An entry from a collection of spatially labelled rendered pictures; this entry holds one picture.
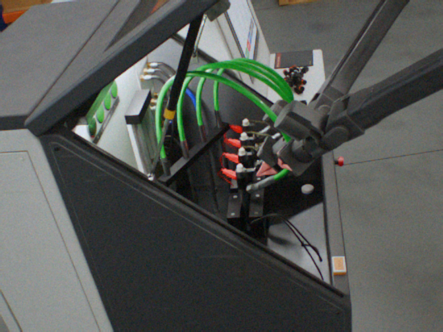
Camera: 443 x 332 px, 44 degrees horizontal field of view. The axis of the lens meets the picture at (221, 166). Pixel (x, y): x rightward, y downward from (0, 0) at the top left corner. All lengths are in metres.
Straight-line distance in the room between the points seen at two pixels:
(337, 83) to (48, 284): 0.82
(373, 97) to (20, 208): 0.75
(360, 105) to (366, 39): 0.35
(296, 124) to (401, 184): 2.17
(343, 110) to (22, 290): 0.85
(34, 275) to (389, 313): 1.63
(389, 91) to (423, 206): 2.11
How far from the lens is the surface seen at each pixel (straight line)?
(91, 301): 1.37
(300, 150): 1.16
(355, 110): 1.03
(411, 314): 2.55
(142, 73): 1.61
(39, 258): 1.31
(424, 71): 0.98
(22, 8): 6.98
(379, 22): 1.37
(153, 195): 1.10
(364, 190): 3.17
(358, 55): 1.35
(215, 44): 1.68
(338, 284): 1.34
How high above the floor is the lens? 1.93
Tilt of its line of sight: 34 degrees down
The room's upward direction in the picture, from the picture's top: 10 degrees counter-clockwise
